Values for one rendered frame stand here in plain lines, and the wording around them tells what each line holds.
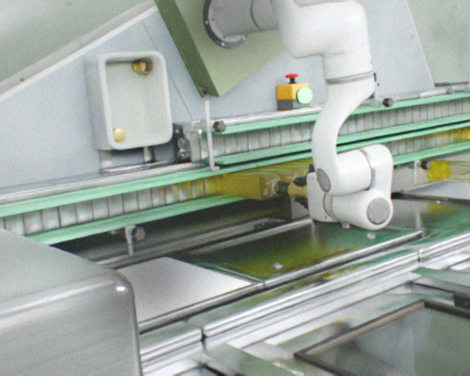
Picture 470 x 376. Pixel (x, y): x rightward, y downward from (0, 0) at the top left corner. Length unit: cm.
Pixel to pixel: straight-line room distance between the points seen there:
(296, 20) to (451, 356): 58
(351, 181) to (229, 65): 69
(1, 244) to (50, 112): 144
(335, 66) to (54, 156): 74
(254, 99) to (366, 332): 97
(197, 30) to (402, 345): 97
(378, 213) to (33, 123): 81
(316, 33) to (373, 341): 51
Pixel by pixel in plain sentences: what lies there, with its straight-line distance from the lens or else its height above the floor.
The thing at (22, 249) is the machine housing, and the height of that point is 209.
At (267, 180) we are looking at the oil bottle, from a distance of 152.
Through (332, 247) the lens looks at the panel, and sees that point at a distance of 147.
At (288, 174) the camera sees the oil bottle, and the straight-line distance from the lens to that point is 157.
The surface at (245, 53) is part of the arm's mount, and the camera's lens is 180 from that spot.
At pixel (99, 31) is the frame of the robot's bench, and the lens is 230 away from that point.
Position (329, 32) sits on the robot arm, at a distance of 115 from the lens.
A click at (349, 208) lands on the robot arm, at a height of 141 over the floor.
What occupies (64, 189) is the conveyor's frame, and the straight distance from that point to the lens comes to 149.
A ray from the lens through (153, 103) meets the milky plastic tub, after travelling 169.
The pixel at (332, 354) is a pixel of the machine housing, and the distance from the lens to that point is 106.
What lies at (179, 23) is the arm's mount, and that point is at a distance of 172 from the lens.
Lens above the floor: 224
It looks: 52 degrees down
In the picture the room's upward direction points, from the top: 97 degrees clockwise
